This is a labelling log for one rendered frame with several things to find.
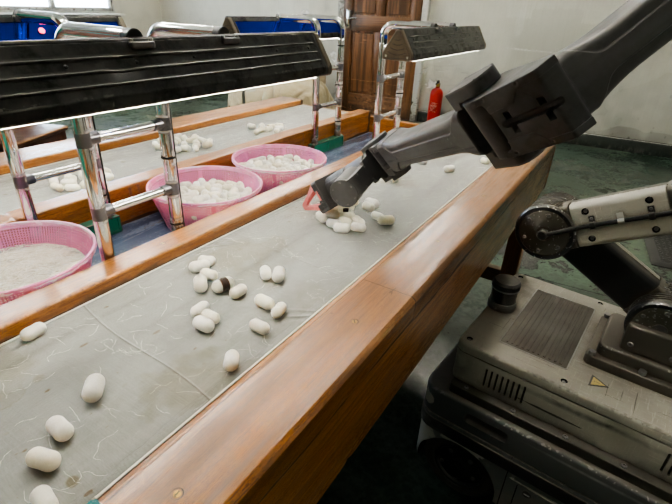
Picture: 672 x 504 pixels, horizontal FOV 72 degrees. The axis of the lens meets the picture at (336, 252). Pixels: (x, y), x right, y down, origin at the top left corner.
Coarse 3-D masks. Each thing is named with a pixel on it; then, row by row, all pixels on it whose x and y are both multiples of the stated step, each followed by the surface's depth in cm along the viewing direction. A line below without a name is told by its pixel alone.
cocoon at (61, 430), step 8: (56, 416) 49; (48, 424) 49; (56, 424) 48; (64, 424) 48; (48, 432) 49; (56, 432) 48; (64, 432) 48; (72, 432) 49; (56, 440) 48; (64, 440) 48
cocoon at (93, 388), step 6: (90, 378) 54; (96, 378) 54; (102, 378) 55; (84, 384) 54; (90, 384) 53; (96, 384) 53; (102, 384) 54; (84, 390) 53; (90, 390) 53; (96, 390) 53; (102, 390) 54; (84, 396) 52; (90, 396) 52; (96, 396) 53; (90, 402) 53
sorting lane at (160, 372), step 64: (384, 192) 118; (448, 192) 120; (192, 256) 85; (256, 256) 86; (320, 256) 87; (384, 256) 88; (64, 320) 67; (128, 320) 67; (192, 320) 68; (0, 384) 55; (64, 384) 56; (128, 384) 56; (192, 384) 57; (0, 448) 48; (64, 448) 48; (128, 448) 48
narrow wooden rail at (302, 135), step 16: (352, 112) 192; (368, 112) 196; (304, 128) 164; (320, 128) 169; (352, 128) 189; (368, 128) 200; (240, 144) 143; (256, 144) 143; (304, 144) 163; (192, 160) 127; (208, 160) 128; (224, 160) 132; (128, 176) 114; (144, 176) 114; (208, 176) 129; (224, 176) 134; (80, 192) 103; (112, 192) 105; (128, 192) 109; (144, 192) 113; (48, 208) 95; (64, 208) 97; (80, 208) 100; (128, 208) 110; (144, 208) 114
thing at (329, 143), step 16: (288, 16) 151; (304, 16) 148; (320, 16) 162; (336, 16) 159; (320, 32) 149; (336, 64) 164; (336, 80) 168; (336, 96) 170; (336, 112) 172; (336, 128) 175; (320, 144) 167; (336, 144) 176
